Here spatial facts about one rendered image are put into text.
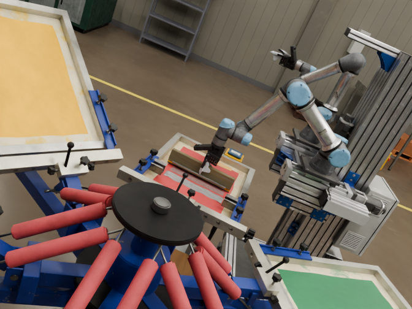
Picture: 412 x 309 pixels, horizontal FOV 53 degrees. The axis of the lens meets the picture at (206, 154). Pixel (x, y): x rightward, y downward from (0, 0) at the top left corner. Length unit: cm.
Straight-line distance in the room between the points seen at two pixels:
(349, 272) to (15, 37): 202
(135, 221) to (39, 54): 113
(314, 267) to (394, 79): 115
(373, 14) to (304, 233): 739
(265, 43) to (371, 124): 704
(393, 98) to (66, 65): 182
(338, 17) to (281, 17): 118
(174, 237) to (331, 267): 120
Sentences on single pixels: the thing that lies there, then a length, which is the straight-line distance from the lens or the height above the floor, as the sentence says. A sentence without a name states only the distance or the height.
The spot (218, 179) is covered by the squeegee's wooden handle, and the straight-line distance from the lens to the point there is 241.
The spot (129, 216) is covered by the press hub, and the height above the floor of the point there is 132.
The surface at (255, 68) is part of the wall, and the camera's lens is 964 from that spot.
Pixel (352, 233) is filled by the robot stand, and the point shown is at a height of 90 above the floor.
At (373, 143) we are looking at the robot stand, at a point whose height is 149.
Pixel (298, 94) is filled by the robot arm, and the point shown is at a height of 165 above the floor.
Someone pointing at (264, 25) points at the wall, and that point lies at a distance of 949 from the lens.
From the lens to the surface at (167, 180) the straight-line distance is 230.
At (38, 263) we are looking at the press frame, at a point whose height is 105.
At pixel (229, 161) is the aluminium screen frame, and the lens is 278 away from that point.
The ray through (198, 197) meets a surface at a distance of 227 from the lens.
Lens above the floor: 207
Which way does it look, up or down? 24 degrees down
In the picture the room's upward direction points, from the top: 24 degrees clockwise
